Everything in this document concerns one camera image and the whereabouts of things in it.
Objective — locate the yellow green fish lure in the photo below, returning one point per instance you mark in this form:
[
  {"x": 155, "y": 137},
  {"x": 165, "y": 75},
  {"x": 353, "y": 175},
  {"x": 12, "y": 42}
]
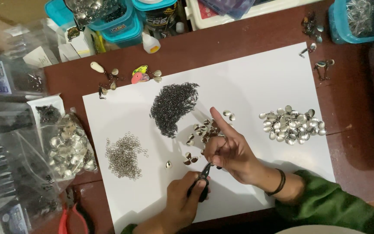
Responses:
[{"x": 140, "y": 69}]

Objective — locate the packet of black hooks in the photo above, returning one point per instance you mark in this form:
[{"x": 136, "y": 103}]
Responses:
[{"x": 48, "y": 112}]

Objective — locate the silver blade with black swivel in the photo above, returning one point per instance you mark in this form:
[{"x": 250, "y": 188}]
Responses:
[
  {"x": 113, "y": 85},
  {"x": 103, "y": 91},
  {"x": 115, "y": 71}
]

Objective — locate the pile of small split rings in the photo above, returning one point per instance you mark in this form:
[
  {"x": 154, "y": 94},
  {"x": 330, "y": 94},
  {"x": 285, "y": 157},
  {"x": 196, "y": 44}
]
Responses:
[{"x": 123, "y": 157}]

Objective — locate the pile of black swivels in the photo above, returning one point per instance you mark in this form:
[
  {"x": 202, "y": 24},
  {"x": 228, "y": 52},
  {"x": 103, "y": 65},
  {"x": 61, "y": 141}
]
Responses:
[{"x": 172, "y": 105}]

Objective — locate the black jar with teal lid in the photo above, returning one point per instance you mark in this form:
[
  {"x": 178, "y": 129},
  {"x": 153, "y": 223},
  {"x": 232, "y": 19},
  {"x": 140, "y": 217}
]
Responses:
[{"x": 159, "y": 16}]

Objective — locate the cluster of assembled blade rigs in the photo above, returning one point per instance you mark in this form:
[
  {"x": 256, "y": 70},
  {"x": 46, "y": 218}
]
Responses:
[{"x": 311, "y": 27}]

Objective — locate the clear bag of metal parts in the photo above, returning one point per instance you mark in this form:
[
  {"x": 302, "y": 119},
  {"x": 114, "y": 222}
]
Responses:
[{"x": 93, "y": 9}]

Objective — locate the white glue bottle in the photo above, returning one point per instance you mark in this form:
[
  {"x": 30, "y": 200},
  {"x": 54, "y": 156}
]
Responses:
[{"x": 150, "y": 43}]

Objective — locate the heap of silver blades with swivels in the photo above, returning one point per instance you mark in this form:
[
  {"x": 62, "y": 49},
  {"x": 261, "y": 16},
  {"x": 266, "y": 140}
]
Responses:
[{"x": 291, "y": 125}]

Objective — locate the teal plastic box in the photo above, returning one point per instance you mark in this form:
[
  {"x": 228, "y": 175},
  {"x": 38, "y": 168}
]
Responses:
[{"x": 55, "y": 13}]

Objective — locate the person's left fingers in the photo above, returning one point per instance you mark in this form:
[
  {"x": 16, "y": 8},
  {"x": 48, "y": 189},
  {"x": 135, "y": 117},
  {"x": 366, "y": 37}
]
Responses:
[{"x": 196, "y": 188}]

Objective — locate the person's left hand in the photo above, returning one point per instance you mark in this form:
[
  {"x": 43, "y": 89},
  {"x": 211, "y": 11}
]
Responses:
[{"x": 180, "y": 201}]

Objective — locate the small silver blade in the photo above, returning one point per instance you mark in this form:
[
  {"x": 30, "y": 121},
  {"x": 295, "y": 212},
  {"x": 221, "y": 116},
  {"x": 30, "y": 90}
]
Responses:
[
  {"x": 157, "y": 79},
  {"x": 157, "y": 72}
]

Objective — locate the stacked teal plastic tubs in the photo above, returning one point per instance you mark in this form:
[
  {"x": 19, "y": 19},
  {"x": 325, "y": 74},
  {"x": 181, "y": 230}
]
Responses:
[{"x": 122, "y": 31}]

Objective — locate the clear bag of silver blades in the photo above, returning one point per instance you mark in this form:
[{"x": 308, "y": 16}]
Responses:
[{"x": 70, "y": 149}]

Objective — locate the cream lure body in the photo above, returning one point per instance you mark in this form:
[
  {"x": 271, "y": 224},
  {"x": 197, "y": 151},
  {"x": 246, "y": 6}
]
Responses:
[{"x": 96, "y": 67}]

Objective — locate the black wristband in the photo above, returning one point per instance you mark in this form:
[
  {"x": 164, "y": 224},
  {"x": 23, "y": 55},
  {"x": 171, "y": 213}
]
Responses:
[{"x": 279, "y": 183}]

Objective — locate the white card boxes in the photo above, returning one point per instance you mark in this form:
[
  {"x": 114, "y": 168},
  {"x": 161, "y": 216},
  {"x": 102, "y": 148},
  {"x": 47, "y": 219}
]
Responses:
[{"x": 76, "y": 44}]

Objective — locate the double assembled blade rig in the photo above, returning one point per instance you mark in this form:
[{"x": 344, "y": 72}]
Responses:
[{"x": 322, "y": 65}]

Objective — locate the scattered loose silver blades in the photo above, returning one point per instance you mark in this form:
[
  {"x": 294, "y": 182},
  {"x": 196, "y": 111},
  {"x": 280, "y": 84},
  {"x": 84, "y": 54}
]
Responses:
[{"x": 203, "y": 128}]

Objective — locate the heap of clear plastic packets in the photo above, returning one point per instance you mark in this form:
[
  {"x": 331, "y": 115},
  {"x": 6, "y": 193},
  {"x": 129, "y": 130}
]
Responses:
[{"x": 2, "y": 146}]

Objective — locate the white paper sheet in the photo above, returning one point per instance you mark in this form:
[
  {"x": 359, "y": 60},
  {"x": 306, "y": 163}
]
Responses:
[{"x": 245, "y": 81}]

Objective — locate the pink fish lure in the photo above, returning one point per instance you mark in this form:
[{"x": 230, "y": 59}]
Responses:
[{"x": 137, "y": 78}]

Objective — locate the white tray with purple bag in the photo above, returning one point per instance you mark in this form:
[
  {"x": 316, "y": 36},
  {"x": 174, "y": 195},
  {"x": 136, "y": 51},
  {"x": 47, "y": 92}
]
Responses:
[{"x": 226, "y": 11}]

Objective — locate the person's right hand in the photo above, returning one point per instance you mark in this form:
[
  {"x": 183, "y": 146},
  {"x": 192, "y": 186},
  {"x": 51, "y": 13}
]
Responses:
[{"x": 239, "y": 159}]

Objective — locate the small white bottle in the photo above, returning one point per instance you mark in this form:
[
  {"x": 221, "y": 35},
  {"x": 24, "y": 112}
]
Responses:
[{"x": 180, "y": 27}]

